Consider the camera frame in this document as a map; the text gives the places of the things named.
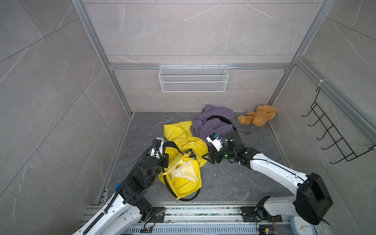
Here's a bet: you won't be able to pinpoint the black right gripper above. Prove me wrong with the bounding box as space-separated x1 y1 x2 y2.
202 145 237 164

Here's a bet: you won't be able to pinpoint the yellow trousers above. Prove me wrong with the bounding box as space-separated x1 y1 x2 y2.
158 121 208 202

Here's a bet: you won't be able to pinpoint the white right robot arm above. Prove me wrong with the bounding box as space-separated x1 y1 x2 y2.
202 132 333 225

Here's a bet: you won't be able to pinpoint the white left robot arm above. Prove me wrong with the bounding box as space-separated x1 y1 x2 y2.
75 138 168 235

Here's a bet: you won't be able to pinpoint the purple garment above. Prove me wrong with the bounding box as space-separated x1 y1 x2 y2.
193 104 234 143

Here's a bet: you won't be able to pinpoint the brown teddy bear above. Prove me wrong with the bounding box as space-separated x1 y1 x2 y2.
238 105 277 127

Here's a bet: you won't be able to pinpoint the white analog clock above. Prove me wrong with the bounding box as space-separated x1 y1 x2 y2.
289 216 316 235

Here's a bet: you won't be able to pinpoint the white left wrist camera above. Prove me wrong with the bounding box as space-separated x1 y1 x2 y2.
150 138 164 160

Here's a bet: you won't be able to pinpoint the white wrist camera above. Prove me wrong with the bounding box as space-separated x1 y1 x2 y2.
206 133 223 152
150 138 164 160

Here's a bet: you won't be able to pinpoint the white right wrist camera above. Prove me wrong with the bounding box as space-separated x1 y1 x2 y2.
206 133 223 152

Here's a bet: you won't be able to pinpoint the metal base rail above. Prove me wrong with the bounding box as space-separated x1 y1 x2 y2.
88 202 292 235

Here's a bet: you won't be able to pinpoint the white wire mesh basket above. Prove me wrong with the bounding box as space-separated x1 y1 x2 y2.
158 65 229 92

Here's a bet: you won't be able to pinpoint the black wire hook rack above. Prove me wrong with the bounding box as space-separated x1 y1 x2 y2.
302 88 376 165

